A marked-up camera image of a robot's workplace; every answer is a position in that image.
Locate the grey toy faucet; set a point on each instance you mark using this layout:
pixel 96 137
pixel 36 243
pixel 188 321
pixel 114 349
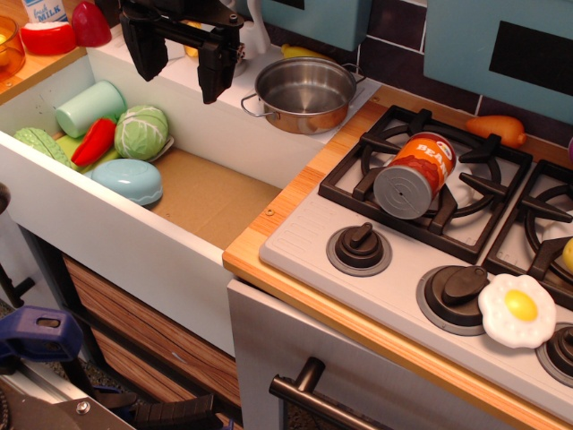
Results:
pixel 253 35

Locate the lime green toy plate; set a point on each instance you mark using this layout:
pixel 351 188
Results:
pixel 69 145

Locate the mint green cup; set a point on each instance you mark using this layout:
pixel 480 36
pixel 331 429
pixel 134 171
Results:
pixel 77 114

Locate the toy milk carton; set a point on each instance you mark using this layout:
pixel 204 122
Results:
pixel 40 11

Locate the black right stove grate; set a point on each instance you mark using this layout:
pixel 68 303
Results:
pixel 534 235

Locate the left black stove knob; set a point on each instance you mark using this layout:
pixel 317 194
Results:
pixel 359 251

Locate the black left stove grate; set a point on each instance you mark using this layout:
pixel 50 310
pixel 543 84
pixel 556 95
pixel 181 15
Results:
pixel 465 213

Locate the light blue toy bowl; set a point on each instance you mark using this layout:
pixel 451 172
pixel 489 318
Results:
pixel 137 180

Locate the red toy cheese wheel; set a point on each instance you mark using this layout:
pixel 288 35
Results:
pixel 48 38

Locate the green toy leaf vegetable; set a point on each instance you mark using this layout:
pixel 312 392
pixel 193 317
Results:
pixel 43 142

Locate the dark oven door handle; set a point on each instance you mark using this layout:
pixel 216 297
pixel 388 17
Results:
pixel 300 393

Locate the right black stove knob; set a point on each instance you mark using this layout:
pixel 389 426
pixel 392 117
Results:
pixel 555 355

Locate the black stove grate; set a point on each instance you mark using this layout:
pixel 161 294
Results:
pixel 534 235
pixel 465 213

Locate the toy fried egg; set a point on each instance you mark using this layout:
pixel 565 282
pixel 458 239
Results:
pixel 517 311

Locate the black stove knob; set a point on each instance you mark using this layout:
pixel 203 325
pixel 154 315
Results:
pixel 359 251
pixel 448 298
pixel 555 355

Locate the red toy pepper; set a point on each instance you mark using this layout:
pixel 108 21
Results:
pixel 96 142

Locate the orange beans can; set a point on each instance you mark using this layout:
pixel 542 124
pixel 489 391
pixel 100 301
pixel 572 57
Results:
pixel 406 187

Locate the middle black stove knob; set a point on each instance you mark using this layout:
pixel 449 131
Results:
pixel 448 298

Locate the yellow toy lemon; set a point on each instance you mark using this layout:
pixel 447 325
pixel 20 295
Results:
pixel 567 254

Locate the blue clamp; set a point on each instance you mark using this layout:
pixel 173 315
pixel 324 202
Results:
pixel 40 334

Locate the green toy cabbage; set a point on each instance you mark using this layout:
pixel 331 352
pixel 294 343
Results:
pixel 141 132

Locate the dark red toy fruit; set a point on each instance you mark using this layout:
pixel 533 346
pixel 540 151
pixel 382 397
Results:
pixel 90 26

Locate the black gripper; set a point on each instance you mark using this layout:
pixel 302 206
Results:
pixel 146 25

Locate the yellow toy banana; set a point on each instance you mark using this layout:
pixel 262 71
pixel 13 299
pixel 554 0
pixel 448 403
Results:
pixel 289 51

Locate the orange toy carrot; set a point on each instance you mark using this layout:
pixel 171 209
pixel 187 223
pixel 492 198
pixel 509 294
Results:
pixel 510 130

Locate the yellow toy corn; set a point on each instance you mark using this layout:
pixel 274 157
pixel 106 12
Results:
pixel 192 51

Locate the orange transparent bowl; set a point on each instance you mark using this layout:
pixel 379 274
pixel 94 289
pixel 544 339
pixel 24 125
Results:
pixel 12 51

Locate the stainless steel pot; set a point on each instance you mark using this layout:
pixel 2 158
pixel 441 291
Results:
pixel 303 95

